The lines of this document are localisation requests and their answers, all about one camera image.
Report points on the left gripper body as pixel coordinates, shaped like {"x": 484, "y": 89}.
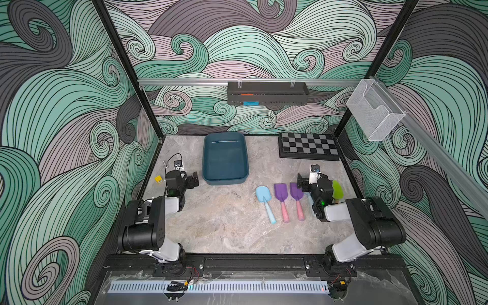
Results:
{"x": 189, "y": 181}

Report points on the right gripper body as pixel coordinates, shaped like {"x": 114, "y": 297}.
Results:
{"x": 305, "y": 183}

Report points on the purple shovel pink handle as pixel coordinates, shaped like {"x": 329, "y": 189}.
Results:
{"x": 297, "y": 194}
{"x": 281, "y": 194}

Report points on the green shovel yellow handle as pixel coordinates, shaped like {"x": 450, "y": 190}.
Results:
{"x": 337, "y": 191}

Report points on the teal storage box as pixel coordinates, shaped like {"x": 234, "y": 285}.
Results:
{"x": 225, "y": 159}

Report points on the light blue shovel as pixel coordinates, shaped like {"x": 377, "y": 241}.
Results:
{"x": 264, "y": 196}

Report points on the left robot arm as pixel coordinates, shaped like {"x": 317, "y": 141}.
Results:
{"x": 143, "y": 228}

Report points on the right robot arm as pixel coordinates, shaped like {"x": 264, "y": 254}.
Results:
{"x": 375, "y": 226}

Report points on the black white chessboard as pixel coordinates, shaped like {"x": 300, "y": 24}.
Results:
{"x": 306, "y": 146}

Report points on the black wall shelf tray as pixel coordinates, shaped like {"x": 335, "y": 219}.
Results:
{"x": 269, "y": 93}

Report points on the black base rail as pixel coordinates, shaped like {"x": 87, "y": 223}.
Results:
{"x": 210, "y": 266}

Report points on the clear plastic wall holder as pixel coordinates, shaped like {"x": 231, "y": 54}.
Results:
{"x": 374, "y": 109}

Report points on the aluminium rail back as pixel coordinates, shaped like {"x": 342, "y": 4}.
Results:
{"x": 224, "y": 82}

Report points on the aluminium rail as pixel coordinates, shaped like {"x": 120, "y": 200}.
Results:
{"x": 224, "y": 82}
{"x": 469, "y": 187}

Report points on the white slotted cable duct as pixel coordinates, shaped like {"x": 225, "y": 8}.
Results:
{"x": 223, "y": 286}

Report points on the aluminium rail right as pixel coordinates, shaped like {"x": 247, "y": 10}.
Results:
{"x": 469, "y": 187}

